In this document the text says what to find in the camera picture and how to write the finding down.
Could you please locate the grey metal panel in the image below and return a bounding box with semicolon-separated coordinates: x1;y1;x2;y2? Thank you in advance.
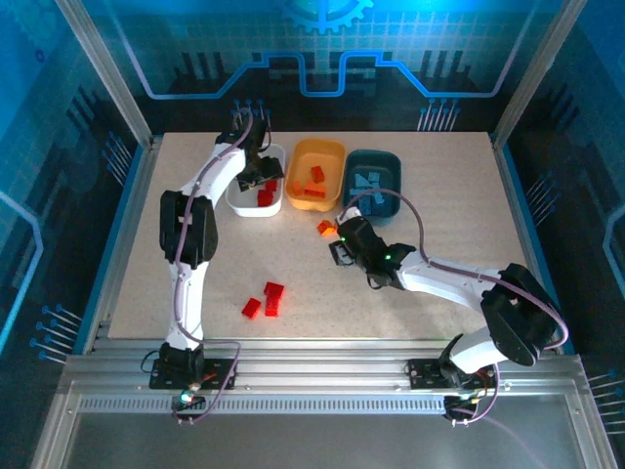
65;414;604;469

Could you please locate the white plastic container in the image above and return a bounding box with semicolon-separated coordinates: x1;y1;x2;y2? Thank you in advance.
224;142;287;219

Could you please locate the grey slotted cable duct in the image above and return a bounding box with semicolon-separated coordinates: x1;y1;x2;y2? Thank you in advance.
77;396;448;416

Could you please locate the teal plastic container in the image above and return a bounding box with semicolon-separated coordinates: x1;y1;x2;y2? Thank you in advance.
341;149;403;229

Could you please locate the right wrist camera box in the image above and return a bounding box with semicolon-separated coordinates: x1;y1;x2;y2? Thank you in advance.
336;214;373;241

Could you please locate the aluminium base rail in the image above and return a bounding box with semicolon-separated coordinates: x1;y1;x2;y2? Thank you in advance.
62;336;587;397

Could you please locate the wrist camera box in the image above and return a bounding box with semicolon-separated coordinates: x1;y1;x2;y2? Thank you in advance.
336;214;373;241
243;115;271;150

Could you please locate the orange plastic container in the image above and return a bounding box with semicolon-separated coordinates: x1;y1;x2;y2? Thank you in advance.
284;138;347;214

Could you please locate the aluminium side rail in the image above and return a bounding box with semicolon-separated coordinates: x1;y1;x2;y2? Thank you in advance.
489;132;563;354
90;134;165;356

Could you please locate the blue table edge strip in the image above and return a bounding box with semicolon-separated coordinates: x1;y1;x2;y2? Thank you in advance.
498;144;578;357
72;141;148;356

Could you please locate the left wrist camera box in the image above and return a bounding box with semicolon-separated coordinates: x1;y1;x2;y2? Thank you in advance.
243;115;271;150

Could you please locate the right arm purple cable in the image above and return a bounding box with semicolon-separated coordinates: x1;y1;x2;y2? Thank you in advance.
339;189;570;427

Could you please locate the aluminium frame post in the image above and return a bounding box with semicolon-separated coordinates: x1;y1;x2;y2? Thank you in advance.
53;0;155;148
490;0;590;146

